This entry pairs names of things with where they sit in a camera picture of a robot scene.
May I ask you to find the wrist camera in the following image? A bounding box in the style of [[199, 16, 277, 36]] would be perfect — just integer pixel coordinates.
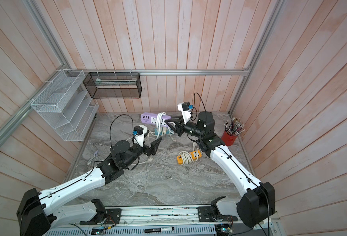
[[132, 125, 148, 147], [177, 102, 193, 124]]

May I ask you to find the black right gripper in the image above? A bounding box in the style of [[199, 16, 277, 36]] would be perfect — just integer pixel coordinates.
[[167, 117, 206, 142]]

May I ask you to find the white wire mesh shelf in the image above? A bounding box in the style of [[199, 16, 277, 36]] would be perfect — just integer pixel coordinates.
[[31, 69, 99, 142]]

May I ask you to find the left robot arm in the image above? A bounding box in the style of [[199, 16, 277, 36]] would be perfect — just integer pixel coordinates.
[[17, 138, 162, 236]]

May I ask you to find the orange power strip with cord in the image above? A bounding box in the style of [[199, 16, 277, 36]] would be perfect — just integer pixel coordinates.
[[176, 148, 202, 165]]

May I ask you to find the black mesh basket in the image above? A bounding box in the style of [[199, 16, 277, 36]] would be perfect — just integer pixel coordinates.
[[84, 72, 142, 99]]

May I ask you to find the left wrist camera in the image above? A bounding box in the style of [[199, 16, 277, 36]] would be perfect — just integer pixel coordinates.
[[132, 125, 148, 147]]

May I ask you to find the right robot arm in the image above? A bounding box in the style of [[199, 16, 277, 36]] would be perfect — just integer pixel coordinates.
[[165, 111, 276, 228]]

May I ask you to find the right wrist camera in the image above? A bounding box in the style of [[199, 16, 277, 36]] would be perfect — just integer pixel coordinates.
[[177, 102, 193, 124]]

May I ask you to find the teal power strip with cord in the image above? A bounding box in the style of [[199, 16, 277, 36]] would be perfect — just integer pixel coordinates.
[[151, 127, 174, 138]]

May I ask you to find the bundle of coloured pencils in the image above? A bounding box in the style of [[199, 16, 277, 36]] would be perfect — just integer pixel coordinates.
[[225, 117, 245, 136]]

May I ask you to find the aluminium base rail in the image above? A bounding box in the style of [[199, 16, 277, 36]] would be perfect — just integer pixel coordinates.
[[34, 205, 251, 236]]

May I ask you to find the blue white pen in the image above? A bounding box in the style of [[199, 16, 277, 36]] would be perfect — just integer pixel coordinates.
[[87, 150, 99, 165]]

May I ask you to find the purple power strip with cord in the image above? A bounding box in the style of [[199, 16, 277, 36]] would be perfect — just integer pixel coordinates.
[[141, 112, 171, 129]]

